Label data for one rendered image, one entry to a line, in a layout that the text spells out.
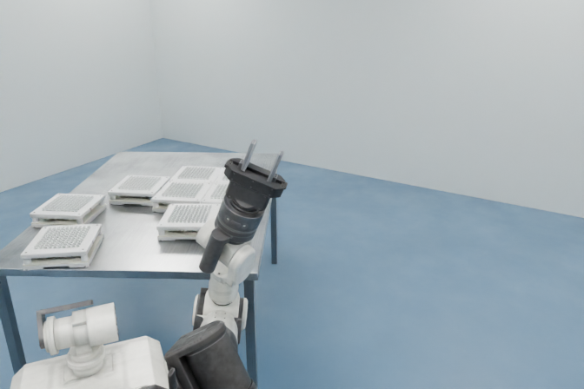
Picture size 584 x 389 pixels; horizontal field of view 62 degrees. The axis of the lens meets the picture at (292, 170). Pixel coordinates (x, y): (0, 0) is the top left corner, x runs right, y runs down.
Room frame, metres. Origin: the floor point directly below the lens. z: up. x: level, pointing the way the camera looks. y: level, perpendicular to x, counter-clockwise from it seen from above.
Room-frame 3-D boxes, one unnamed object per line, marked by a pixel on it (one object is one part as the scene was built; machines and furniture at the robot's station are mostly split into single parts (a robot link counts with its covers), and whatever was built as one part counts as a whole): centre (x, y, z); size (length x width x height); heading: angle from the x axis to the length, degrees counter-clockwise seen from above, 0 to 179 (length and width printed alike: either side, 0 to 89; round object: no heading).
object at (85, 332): (0.69, 0.36, 1.29); 0.10 x 0.07 x 0.09; 112
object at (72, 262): (1.77, 0.94, 0.84); 0.24 x 0.24 x 0.02; 7
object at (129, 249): (2.39, 0.66, 0.81); 1.50 x 1.10 x 0.04; 178
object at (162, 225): (2.00, 0.46, 0.89); 0.25 x 0.24 x 0.02; 90
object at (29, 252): (1.77, 0.94, 0.89); 0.25 x 0.24 x 0.02; 97
